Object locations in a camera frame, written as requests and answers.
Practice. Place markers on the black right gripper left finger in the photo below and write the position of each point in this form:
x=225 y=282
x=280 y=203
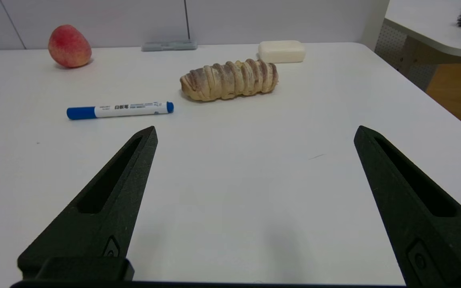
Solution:
x=102 y=216

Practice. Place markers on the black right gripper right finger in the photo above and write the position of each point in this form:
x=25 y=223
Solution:
x=422 y=212

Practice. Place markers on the blue capped whiteboard marker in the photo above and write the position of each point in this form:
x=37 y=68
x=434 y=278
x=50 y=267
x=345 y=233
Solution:
x=120 y=110

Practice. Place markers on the red peach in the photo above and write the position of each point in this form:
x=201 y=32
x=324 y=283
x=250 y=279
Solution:
x=69 y=46

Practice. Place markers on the grey metal table clip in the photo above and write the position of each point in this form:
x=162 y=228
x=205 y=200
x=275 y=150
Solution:
x=169 y=45

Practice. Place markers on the white side table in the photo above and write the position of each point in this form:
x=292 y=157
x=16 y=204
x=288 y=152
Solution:
x=434 y=26

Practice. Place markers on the striped twisted bread loaf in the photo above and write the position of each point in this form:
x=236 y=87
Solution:
x=229 y=79

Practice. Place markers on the white soap bar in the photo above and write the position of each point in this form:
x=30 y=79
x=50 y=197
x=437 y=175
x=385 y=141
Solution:
x=281 y=51

